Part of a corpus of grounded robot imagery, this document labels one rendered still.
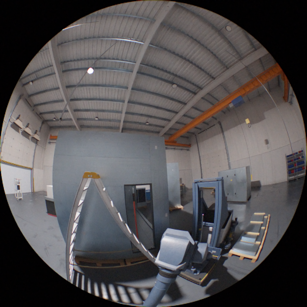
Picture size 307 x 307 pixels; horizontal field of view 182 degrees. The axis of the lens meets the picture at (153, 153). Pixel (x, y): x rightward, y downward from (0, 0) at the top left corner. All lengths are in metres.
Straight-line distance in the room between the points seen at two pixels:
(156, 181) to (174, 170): 4.18
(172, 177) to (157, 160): 4.12
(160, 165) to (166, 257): 1.81
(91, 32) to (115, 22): 1.22
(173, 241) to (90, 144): 2.00
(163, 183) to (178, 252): 1.65
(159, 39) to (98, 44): 3.08
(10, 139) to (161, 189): 10.94
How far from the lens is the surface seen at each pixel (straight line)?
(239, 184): 6.47
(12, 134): 10.74
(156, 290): 1.11
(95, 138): 2.11
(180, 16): 5.95
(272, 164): 10.51
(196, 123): 9.32
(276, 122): 10.98
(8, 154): 10.56
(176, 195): 6.37
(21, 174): 11.79
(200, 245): 1.04
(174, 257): 0.87
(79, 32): 6.66
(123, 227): 1.40
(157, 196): 2.15
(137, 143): 2.09
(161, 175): 2.16
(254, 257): 2.95
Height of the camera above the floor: 2.27
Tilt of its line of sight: 13 degrees up
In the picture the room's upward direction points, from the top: 3 degrees counter-clockwise
